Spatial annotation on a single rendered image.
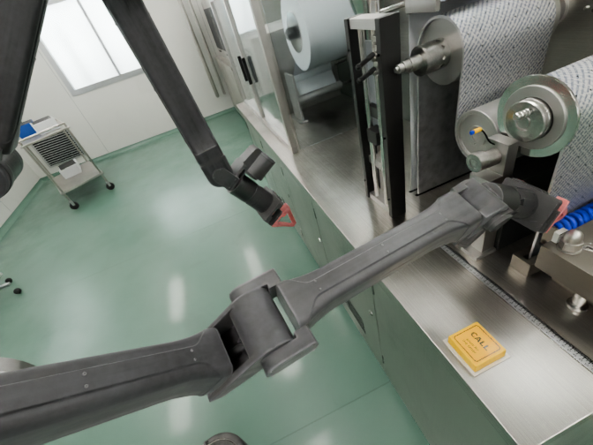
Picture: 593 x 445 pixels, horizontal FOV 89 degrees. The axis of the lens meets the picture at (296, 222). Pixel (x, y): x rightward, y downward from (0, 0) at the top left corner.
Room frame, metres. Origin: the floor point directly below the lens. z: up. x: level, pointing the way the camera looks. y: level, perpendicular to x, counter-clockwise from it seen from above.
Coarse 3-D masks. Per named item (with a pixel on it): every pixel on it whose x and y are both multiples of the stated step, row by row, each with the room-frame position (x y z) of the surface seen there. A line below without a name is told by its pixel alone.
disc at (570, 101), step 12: (516, 84) 0.50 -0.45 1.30; (528, 84) 0.48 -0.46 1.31; (540, 84) 0.46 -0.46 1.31; (552, 84) 0.44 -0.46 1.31; (564, 84) 0.43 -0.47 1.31; (504, 96) 0.52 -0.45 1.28; (564, 96) 0.42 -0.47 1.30; (576, 108) 0.40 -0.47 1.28; (576, 120) 0.39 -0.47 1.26; (504, 132) 0.51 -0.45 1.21; (564, 132) 0.40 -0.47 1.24; (552, 144) 0.42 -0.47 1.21; (564, 144) 0.40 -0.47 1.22; (540, 156) 0.43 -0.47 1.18
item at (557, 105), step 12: (516, 96) 0.49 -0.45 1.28; (528, 96) 0.47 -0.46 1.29; (540, 96) 0.45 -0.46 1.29; (552, 96) 0.43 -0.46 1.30; (504, 108) 0.52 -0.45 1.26; (552, 108) 0.43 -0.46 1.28; (564, 108) 0.41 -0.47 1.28; (504, 120) 0.51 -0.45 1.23; (564, 120) 0.41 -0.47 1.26; (552, 132) 0.42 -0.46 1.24; (528, 144) 0.45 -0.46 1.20; (540, 144) 0.43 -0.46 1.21
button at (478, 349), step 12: (456, 336) 0.29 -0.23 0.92; (468, 336) 0.28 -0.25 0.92; (480, 336) 0.27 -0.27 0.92; (456, 348) 0.27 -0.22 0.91; (468, 348) 0.26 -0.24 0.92; (480, 348) 0.25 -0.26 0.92; (492, 348) 0.25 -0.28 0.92; (504, 348) 0.24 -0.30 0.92; (468, 360) 0.24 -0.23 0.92; (480, 360) 0.23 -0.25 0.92; (492, 360) 0.23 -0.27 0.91
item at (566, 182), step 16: (592, 144) 0.41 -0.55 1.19; (560, 160) 0.40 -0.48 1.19; (576, 160) 0.41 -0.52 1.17; (592, 160) 0.41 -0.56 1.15; (560, 176) 0.40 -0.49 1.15; (576, 176) 0.41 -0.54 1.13; (592, 176) 0.42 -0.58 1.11; (560, 192) 0.40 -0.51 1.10; (576, 192) 0.41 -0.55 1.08; (592, 192) 0.42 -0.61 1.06; (576, 208) 0.42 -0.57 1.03
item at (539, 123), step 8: (520, 104) 0.47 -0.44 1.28; (528, 104) 0.46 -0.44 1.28; (536, 104) 0.44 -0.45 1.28; (544, 104) 0.44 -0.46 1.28; (512, 112) 0.48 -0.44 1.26; (536, 112) 0.44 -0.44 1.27; (544, 112) 0.43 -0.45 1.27; (512, 120) 0.48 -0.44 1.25; (520, 120) 0.46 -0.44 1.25; (528, 120) 0.45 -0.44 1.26; (536, 120) 0.44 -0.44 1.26; (544, 120) 0.42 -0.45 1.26; (552, 120) 0.42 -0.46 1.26; (512, 128) 0.48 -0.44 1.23; (520, 128) 0.46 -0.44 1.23; (528, 128) 0.45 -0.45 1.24; (536, 128) 0.43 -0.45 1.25; (544, 128) 0.42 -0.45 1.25; (512, 136) 0.47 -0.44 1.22; (520, 136) 0.46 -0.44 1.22; (528, 136) 0.44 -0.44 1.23; (536, 136) 0.43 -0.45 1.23
